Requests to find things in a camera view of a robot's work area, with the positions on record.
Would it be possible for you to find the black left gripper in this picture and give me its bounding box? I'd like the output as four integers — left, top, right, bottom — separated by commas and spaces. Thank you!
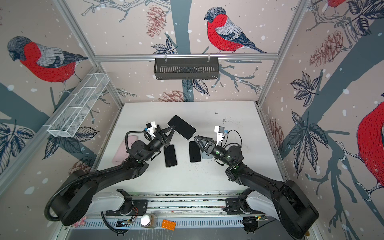
142, 126, 175, 163

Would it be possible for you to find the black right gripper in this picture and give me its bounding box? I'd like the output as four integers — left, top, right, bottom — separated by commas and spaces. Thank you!
197, 136, 234, 168

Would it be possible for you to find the blue phone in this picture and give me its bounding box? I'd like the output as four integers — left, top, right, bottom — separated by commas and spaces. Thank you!
189, 141, 201, 163

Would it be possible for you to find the large phone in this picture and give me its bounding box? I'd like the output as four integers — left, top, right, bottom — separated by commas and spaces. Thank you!
201, 153, 213, 159

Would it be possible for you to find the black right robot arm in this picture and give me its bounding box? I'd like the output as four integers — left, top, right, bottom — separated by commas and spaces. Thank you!
194, 136, 319, 240

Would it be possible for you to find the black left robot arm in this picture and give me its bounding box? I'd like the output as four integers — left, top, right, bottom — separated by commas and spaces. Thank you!
44, 126, 176, 226

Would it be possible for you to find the black phone centre table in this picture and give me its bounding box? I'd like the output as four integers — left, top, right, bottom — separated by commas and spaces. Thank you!
164, 145, 178, 168

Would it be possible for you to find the small phone light case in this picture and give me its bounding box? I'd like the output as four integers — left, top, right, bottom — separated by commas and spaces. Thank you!
168, 115, 197, 140

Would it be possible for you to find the pink phone case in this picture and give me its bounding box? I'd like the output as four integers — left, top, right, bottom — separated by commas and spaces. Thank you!
112, 135, 139, 165

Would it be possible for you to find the clear jar white lid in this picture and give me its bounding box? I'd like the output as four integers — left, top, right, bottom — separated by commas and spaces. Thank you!
140, 214, 157, 229

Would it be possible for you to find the orange toy brick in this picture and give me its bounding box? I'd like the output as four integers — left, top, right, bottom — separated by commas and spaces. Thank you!
161, 219, 177, 231

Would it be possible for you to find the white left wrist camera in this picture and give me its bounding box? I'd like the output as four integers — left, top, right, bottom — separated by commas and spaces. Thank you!
145, 121, 158, 139

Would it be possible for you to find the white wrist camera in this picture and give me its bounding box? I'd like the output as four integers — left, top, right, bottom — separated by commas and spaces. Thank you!
214, 126, 228, 145
145, 121, 158, 139

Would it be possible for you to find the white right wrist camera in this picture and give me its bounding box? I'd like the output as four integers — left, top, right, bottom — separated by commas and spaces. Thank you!
214, 126, 228, 145

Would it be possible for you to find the black wire wall basket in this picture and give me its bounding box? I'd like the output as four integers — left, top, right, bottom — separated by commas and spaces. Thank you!
154, 58, 220, 80

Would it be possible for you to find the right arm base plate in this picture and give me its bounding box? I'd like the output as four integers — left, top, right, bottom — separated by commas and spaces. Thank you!
223, 198, 253, 215

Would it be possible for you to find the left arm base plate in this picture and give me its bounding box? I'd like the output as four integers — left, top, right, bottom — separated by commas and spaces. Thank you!
106, 200, 148, 217

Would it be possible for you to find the white mesh wall basket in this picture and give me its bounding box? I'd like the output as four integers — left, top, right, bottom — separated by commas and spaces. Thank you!
48, 73, 110, 138

